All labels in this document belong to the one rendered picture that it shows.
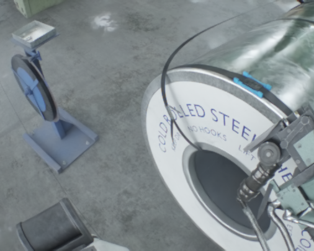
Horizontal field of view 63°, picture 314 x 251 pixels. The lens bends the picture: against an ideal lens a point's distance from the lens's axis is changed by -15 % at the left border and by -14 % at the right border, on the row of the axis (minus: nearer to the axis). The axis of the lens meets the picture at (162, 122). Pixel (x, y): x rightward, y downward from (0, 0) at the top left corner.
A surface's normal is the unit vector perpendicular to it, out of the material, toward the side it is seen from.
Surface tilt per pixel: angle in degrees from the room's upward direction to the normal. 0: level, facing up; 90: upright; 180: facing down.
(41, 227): 19
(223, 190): 25
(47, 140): 0
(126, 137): 0
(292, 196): 58
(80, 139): 0
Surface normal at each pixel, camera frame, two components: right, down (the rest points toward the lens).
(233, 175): 0.30, -0.32
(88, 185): -0.04, -0.69
